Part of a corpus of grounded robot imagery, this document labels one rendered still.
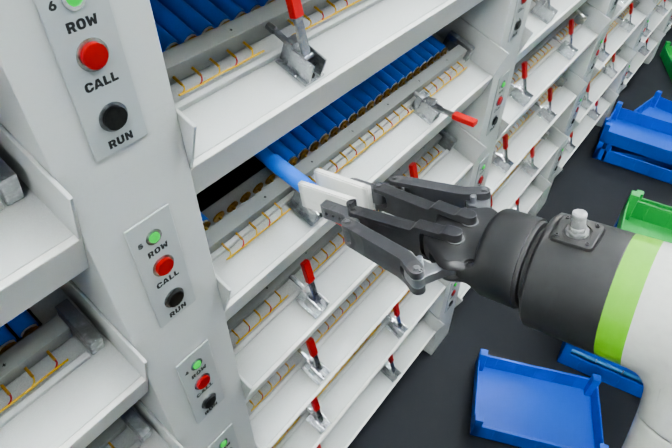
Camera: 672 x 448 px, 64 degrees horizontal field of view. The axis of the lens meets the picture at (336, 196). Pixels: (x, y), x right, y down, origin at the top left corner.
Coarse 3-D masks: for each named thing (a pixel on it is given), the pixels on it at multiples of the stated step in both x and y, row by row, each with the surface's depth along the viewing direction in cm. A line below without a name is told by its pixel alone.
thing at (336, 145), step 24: (456, 48) 87; (432, 72) 82; (456, 72) 86; (408, 96) 78; (360, 120) 72; (336, 144) 68; (312, 168) 65; (264, 192) 61; (288, 192) 64; (240, 216) 59; (216, 240) 56
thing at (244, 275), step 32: (448, 32) 88; (480, 32) 87; (480, 64) 90; (448, 96) 83; (384, 128) 76; (416, 128) 77; (352, 160) 71; (384, 160) 72; (288, 224) 62; (320, 224) 64; (224, 256) 58; (256, 256) 59; (288, 256) 60; (224, 288) 51; (256, 288) 59
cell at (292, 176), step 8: (272, 160) 56; (280, 160) 56; (272, 168) 56; (280, 168) 56; (288, 168) 56; (280, 176) 56; (288, 176) 56; (296, 176) 55; (304, 176) 56; (296, 184) 55
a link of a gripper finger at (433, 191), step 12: (396, 180) 52; (408, 180) 52; (420, 180) 51; (408, 192) 53; (420, 192) 51; (432, 192) 50; (444, 192) 49; (456, 192) 49; (468, 192) 49; (480, 192) 48; (456, 204) 50
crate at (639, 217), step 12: (636, 192) 127; (636, 204) 129; (648, 204) 127; (624, 216) 124; (636, 216) 131; (648, 216) 129; (660, 216) 127; (624, 228) 128; (636, 228) 128; (648, 228) 128; (660, 228) 128
